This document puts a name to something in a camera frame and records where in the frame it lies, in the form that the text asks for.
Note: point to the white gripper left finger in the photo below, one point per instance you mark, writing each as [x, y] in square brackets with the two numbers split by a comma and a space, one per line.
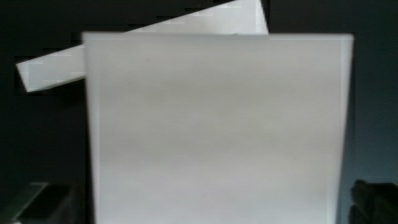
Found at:
[49, 204]

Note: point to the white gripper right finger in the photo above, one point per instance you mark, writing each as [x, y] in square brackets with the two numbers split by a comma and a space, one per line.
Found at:
[374, 208]

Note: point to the white cabinet top block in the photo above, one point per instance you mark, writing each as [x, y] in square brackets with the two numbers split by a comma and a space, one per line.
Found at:
[218, 117]

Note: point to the white cabinet body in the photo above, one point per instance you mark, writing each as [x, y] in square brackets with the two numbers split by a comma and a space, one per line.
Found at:
[234, 18]

